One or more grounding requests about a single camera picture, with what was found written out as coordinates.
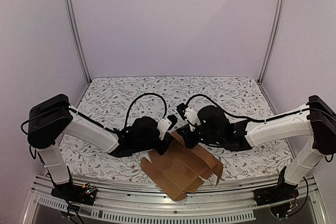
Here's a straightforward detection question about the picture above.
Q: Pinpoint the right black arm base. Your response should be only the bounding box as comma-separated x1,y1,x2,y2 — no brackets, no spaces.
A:
254,166,299,218

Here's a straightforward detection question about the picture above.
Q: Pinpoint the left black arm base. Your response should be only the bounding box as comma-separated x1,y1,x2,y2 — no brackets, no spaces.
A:
49,167,98,206

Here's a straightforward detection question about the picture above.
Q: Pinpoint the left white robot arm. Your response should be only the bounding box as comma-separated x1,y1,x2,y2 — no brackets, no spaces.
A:
20,94,176,200

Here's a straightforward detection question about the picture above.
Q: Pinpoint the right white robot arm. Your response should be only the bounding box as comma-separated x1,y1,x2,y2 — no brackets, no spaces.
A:
177,95,335,201

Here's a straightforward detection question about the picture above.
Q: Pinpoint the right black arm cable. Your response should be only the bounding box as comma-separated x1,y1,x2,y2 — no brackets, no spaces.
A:
183,94,310,124

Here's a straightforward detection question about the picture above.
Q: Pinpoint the left aluminium frame post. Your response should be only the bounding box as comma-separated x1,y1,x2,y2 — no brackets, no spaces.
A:
64,0,92,84

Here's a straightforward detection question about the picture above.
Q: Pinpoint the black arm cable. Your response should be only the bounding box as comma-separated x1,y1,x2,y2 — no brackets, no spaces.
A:
124,92,168,133
183,94,310,124

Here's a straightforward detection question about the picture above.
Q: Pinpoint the aluminium frame post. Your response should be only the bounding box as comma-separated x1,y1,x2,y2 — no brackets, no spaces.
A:
64,0,92,84
257,0,285,85

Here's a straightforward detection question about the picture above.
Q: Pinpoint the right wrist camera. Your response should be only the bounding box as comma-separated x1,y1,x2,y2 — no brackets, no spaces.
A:
176,103,201,132

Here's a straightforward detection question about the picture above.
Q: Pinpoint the right aluminium frame post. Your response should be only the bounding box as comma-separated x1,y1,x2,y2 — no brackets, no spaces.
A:
257,0,285,85

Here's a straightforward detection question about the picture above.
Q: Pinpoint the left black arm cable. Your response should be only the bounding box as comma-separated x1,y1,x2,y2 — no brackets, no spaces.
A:
124,92,168,133

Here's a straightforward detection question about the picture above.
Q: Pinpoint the aluminium front rail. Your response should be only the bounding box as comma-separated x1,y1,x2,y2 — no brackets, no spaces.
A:
22,175,328,223

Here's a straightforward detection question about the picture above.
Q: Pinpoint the brown cardboard paper box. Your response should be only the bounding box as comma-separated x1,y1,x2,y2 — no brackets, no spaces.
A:
140,131,223,201

